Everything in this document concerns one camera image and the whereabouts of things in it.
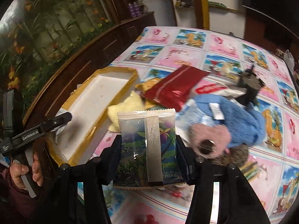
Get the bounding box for white red label packet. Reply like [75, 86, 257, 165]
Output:
[189, 80, 245, 98]

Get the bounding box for yellow rimmed white tray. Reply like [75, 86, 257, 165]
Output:
[47, 67, 140, 166]

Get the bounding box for red foil pouch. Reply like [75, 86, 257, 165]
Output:
[144, 65, 210, 112]

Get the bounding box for blue knitted cloth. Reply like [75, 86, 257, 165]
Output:
[194, 94, 266, 148]

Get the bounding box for person's left hand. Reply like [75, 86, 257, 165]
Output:
[10, 152, 43, 190]

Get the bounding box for yellow fluffy towel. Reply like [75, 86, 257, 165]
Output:
[107, 91, 145, 133]

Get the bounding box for patterned plastic tablecloth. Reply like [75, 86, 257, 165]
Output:
[103, 27, 298, 223]

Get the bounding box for yellow snack packet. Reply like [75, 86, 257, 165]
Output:
[135, 77, 162, 110]

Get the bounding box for black small gadget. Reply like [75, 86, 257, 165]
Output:
[236, 65, 265, 107]

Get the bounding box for tropical print foil sachet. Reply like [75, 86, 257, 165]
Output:
[113, 109, 183, 189]

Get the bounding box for white plastic bag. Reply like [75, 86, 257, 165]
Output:
[283, 50, 295, 74]

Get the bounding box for purple bottles on cabinet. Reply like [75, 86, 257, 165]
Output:
[128, 2, 141, 18]

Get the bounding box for brown knitted item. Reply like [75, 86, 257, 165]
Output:
[212, 144, 249, 167]

